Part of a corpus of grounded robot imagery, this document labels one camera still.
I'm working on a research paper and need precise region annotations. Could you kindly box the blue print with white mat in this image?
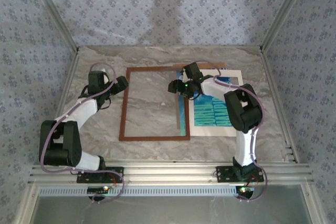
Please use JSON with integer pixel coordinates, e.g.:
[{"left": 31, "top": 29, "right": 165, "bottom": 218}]
[{"left": 183, "top": 68, "right": 244, "bottom": 137}]

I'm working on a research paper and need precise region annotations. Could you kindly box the brown wooden picture frame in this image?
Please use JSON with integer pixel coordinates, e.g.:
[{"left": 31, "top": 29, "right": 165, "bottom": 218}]
[{"left": 118, "top": 66, "right": 191, "bottom": 142}]

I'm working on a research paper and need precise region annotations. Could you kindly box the floral patterned backdrop cloth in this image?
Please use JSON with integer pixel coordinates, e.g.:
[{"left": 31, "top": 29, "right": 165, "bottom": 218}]
[{"left": 0, "top": 0, "right": 336, "bottom": 224}]

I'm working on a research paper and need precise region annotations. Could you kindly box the small circuit board with LED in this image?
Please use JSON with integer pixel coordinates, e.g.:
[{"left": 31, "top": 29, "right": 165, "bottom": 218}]
[
  {"left": 235, "top": 186, "right": 256, "bottom": 194},
  {"left": 87, "top": 186, "right": 110, "bottom": 193}
]

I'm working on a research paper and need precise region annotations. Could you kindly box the grey metal panel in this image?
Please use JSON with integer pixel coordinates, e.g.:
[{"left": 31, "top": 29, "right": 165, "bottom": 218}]
[{"left": 31, "top": 185, "right": 316, "bottom": 224}]

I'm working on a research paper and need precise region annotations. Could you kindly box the aluminium table side rail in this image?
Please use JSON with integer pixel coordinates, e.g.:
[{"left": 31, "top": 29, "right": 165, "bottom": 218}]
[
  {"left": 259, "top": 47, "right": 300, "bottom": 164},
  {"left": 39, "top": 47, "right": 81, "bottom": 166}
]

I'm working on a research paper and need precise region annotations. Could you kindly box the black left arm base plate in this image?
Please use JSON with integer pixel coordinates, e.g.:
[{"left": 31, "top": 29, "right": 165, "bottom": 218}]
[{"left": 76, "top": 166, "right": 124, "bottom": 184}]

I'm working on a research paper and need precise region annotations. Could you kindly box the aluminium mounting rail beam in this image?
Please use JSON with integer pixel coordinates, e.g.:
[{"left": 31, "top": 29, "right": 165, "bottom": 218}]
[{"left": 27, "top": 157, "right": 314, "bottom": 185}]

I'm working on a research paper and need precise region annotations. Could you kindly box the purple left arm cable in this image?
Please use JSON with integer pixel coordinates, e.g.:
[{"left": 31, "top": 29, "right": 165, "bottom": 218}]
[{"left": 39, "top": 62, "right": 124, "bottom": 204}]

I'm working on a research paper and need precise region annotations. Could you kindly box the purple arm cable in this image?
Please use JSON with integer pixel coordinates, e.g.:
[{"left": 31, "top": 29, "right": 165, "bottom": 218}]
[
  {"left": 39, "top": 62, "right": 124, "bottom": 204},
  {"left": 193, "top": 60, "right": 268, "bottom": 203}
]

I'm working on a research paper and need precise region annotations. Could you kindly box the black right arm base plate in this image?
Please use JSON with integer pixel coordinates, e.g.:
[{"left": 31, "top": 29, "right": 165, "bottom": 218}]
[{"left": 216, "top": 165, "right": 265, "bottom": 183}]

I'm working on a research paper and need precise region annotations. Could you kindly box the grey slotted cable duct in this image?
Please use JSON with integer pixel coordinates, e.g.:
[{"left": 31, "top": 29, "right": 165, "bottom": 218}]
[{"left": 38, "top": 187, "right": 238, "bottom": 197}]

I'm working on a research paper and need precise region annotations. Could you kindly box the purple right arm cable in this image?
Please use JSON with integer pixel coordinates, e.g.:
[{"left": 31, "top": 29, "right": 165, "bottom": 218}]
[{"left": 193, "top": 60, "right": 268, "bottom": 203}]

